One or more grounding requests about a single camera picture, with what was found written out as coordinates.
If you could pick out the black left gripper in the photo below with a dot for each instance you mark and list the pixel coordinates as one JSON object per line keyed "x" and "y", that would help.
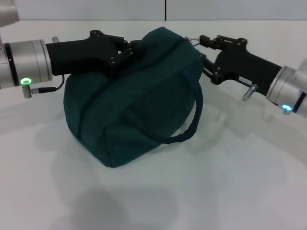
{"x": 84, "y": 55}

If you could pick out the dark teal fabric bag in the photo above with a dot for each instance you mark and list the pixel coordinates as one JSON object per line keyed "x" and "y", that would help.
{"x": 134, "y": 100}

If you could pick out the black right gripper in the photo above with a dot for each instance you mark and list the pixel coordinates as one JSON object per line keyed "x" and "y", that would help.
{"x": 244, "y": 67}

